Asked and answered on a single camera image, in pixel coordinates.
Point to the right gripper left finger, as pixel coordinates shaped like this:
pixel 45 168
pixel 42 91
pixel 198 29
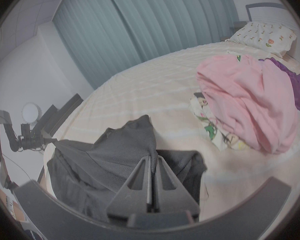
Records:
pixel 137 201

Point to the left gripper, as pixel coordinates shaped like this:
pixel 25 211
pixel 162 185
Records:
pixel 36 140

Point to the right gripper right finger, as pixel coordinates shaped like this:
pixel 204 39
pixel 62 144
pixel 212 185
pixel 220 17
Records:
pixel 167 201

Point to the black T-shirt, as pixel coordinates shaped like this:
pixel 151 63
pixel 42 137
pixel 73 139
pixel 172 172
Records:
pixel 102 159

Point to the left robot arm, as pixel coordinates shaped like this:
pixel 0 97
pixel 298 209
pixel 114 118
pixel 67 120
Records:
pixel 11 139

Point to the round white mirror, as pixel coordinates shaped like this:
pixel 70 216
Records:
pixel 30 112

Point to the white printed garment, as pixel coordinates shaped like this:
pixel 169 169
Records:
pixel 202 111

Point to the bed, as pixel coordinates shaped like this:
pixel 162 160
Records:
pixel 152 96

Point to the blue-green curtain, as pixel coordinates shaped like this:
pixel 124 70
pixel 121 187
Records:
pixel 90 34
pixel 177 16

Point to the pink garment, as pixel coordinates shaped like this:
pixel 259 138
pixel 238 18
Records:
pixel 240 96

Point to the grey bedside table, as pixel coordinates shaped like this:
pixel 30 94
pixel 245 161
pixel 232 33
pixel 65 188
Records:
pixel 237 25

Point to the white printed pillow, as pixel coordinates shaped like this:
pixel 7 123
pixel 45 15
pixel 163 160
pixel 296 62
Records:
pixel 262 36

